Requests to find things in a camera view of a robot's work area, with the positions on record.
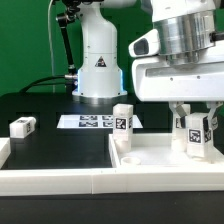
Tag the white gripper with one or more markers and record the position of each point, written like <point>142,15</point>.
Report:
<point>154,80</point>

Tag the white square table top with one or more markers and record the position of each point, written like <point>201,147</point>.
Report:
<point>155,150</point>

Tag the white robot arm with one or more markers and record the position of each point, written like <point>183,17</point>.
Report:
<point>181,59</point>

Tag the white U-shaped obstacle fence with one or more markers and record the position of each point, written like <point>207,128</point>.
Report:
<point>110,180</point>

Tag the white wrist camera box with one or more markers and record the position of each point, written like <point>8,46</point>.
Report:
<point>146,45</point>

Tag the white marker base plate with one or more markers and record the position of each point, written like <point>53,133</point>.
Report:
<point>85,121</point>

